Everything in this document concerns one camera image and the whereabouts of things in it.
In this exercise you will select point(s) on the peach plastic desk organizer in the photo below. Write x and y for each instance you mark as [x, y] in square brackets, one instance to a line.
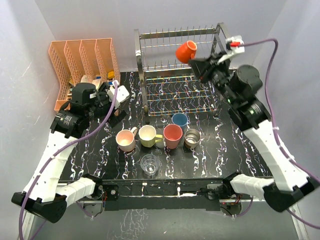
[72, 59]

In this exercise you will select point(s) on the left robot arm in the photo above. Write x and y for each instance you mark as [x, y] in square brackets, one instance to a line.
[77, 120]

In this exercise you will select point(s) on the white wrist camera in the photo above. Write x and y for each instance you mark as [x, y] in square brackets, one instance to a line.
[117, 93]
[234, 47]

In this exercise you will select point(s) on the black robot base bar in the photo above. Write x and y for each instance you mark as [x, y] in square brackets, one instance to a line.
[158, 194]

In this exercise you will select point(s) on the yellow-green mug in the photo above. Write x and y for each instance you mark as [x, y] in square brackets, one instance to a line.
[148, 136]

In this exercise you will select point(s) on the orange mug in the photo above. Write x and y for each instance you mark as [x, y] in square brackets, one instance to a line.
[187, 51]

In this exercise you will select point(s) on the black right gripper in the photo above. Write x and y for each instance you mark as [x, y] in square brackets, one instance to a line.
[202, 67]

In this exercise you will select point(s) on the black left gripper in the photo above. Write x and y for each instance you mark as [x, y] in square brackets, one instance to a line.
[103, 95]

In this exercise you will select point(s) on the green white medicine box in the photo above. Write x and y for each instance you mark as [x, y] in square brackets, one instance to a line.
[97, 82]

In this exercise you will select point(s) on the dusty pink tumbler cup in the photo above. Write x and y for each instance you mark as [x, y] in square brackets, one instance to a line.
[172, 134]

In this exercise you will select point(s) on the clear glass cup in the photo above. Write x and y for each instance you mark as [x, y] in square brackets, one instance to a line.
[150, 164]

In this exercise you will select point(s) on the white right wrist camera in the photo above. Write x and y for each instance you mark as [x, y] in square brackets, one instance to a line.
[234, 47]

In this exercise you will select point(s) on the light pink mug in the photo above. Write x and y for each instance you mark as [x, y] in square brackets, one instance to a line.
[125, 139]

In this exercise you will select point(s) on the light blue plastic cup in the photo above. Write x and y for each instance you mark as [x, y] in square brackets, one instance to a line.
[180, 119]

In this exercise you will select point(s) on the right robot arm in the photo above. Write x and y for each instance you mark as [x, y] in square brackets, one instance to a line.
[288, 184]

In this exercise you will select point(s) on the cream steel tumbler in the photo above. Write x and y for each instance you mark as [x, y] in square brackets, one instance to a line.
[191, 138]

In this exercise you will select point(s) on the metal dish rack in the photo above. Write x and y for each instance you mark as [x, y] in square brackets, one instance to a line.
[168, 86]

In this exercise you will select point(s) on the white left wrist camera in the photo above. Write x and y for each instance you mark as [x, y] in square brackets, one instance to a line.
[117, 93]

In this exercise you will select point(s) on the yellow small box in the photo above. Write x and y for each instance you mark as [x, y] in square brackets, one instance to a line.
[111, 75]

